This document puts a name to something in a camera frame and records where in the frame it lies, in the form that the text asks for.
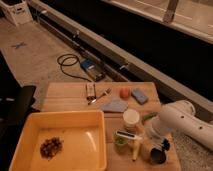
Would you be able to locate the dark grape bunch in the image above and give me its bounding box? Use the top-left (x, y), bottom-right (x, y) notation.
top-left (40, 137), bottom-right (62, 159)

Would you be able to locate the black chair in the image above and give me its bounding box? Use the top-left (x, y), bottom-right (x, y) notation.
top-left (0, 51), bottom-right (36, 171)

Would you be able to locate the green cucumber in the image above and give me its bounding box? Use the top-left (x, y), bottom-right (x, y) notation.
top-left (142, 112), bottom-right (158, 122)

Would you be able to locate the blue sponge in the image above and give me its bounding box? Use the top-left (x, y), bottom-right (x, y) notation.
top-left (131, 88), bottom-right (148, 105)

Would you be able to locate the blue electronic box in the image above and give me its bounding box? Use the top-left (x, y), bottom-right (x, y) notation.
top-left (80, 59), bottom-right (105, 82)

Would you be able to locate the white black dish brush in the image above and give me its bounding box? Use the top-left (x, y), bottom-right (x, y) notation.
top-left (116, 131), bottom-right (142, 140)

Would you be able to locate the yellow plastic tub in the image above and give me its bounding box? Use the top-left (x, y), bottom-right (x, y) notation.
top-left (9, 110), bottom-right (107, 171)

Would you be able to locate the green plastic cup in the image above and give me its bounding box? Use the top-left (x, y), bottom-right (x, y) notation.
top-left (113, 132), bottom-right (127, 147)

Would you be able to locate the wooden board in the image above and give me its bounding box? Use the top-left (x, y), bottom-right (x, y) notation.
top-left (42, 82), bottom-right (181, 171)

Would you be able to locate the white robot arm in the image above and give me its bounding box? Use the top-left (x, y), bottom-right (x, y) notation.
top-left (142, 100), bottom-right (213, 151)

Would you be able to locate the small metal whisk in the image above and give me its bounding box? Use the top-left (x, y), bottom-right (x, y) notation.
top-left (86, 83), bottom-right (96, 101)

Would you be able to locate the grey blue cloth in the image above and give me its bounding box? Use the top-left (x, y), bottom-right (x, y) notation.
top-left (100, 98), bottom-right (128, 113)

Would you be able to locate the white crate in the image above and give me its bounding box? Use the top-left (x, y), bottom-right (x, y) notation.
top-left (0, 0), bottom-right (33, 26)

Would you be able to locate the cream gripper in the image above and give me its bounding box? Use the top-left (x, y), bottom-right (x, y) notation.
top-left (141, 134), bottom-right (170, 157)

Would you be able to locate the metal cup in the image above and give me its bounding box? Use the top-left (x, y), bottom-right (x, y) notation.
top-left (150, 148), bottom-right (166, 164)

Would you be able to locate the black cable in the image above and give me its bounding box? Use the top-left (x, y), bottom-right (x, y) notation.
top-left (56, 53), bottom-right (94, 83)

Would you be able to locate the orange fruit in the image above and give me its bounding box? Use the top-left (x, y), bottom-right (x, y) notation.
top-left (119, 87), bottom-right (130, 99)

